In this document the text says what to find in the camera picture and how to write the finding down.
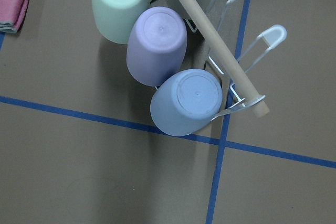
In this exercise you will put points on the blue plastic cup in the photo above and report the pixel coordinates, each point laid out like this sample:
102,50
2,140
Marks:
186,102

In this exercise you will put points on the purple plastic cup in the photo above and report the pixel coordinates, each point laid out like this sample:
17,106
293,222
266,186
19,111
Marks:
157,46

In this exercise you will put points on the green plastic cup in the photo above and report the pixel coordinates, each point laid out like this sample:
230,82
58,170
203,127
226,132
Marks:
115,18

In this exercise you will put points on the grey folded cloth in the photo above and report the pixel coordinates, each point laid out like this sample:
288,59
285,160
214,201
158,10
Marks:
8,30

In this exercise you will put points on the wooden rack handle rod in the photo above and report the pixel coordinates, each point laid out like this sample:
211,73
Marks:
226,58

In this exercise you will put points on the white wire cup rack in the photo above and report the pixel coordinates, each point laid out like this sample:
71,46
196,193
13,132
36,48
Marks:
272,36

